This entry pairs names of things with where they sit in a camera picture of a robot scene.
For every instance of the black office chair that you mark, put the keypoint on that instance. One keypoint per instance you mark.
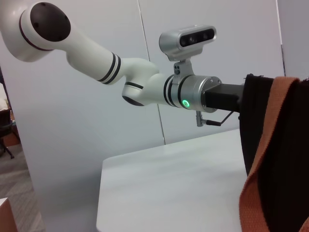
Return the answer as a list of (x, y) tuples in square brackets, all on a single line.
[(6, 130)]

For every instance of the brown box with white top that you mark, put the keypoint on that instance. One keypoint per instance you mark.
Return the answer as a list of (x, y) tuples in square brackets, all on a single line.
[(4, 217)]

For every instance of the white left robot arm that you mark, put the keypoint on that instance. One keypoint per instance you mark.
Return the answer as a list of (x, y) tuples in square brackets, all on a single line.
[(91, 58)]

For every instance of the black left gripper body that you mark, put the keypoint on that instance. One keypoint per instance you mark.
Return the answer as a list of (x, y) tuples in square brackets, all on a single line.
[(224, 96)]

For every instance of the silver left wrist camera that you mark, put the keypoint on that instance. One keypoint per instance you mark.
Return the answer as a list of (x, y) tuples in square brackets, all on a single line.
[(173, 41)]

